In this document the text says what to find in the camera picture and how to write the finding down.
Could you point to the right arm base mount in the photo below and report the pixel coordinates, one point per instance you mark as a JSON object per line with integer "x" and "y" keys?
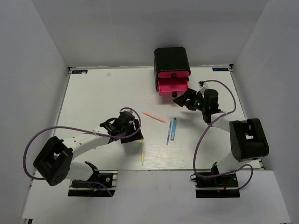
{"x": 220, "y": 187}

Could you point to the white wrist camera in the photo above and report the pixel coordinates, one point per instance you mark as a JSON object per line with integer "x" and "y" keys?
{"x": 130, "y": 111}
{"x": 202, "y": 87}

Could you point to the yellow pencil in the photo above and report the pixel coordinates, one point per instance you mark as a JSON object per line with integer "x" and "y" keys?
{"x": 142, "y": 153}

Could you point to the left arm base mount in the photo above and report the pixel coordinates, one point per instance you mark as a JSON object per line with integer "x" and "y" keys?
{"x": 101, "y": 185}

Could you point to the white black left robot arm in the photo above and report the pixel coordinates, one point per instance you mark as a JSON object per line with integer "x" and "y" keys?
{"x": 56, "y": 160}

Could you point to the light blue marker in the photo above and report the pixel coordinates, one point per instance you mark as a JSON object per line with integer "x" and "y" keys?
{"x": 173, "y": 130}

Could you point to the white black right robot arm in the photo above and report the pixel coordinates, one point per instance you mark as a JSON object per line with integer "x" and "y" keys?
{"x": 247, "y": 138}

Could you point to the blue label right corner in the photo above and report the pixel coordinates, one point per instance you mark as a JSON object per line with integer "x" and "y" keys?
{"x": 220, "y": 69}

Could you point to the red pen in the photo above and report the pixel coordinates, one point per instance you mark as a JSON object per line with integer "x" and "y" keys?
{"x": 153, "y": 117}

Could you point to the blue label corner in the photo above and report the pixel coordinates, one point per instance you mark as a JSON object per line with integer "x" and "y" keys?
{"x": 79, "y": 71}
{"x": 220, "y": 69}

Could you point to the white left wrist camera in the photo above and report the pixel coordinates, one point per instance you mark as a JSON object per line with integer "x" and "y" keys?
{"x": 130, "y": 111}

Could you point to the slim blue grey pen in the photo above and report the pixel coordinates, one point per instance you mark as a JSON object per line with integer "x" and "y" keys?
{"x": 169, "y": 132}

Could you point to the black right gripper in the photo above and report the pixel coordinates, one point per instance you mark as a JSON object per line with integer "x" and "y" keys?
{"x": 181, "y": 100}

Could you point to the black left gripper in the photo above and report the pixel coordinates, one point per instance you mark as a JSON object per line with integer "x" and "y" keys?
{"x": 138, "y": 136}

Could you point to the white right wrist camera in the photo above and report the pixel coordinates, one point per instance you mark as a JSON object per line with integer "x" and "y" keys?
{"x": 202, "y": 87}

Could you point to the black drawer cabinet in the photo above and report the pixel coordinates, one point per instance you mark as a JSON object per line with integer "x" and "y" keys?
{"x": 170, "y": 59}

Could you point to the pink top drawer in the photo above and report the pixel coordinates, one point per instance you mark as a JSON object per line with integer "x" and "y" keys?
{"x": 173, "y": 74}

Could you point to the blue label left corner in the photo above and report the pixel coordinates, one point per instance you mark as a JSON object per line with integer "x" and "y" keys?
{"x": 79, "y": 71}

